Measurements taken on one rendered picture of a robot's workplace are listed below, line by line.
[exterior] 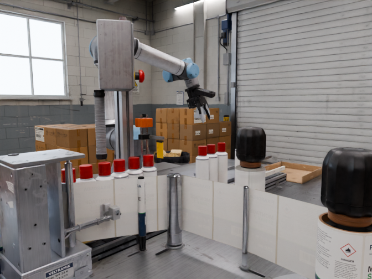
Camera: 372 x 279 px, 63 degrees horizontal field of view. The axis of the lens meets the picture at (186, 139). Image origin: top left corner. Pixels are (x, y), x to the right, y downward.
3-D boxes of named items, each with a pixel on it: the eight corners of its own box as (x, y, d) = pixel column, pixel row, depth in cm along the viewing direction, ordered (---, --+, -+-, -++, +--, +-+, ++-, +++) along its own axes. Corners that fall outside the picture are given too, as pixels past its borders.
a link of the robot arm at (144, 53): (113, 20, 122) (203, 61, 152) (102, 26, 131) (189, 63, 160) (107, 48, 121) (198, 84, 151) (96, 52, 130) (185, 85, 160)
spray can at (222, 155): (222, 195, 121) (222, 144, 118) (212, 192, 124) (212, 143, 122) (230, 192, 125) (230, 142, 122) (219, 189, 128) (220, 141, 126)
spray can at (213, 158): (212, 199, 116) (212, 145, 114) (201, 196, 120) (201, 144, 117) (220, 195, 120) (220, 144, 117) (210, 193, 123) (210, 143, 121)
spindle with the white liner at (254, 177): (254, 239, 82) (257, 128, 78) (227, 230, 88) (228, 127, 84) (270, 228, 89) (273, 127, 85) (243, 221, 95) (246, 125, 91)
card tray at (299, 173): (302, 184, 155) (302, 176, 155) (257, 175, 173) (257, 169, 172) (323, 173, 177) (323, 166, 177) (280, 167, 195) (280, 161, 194)
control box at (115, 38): (98, 89, 85) (96, 18, 83) (102, 91, 102) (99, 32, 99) (135, 89, 87) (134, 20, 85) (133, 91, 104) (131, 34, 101)
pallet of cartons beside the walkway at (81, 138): (124, 184, 466) (122, 125, 455) (72, 196, 405) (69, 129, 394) (83, 172, 547) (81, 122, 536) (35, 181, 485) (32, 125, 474)
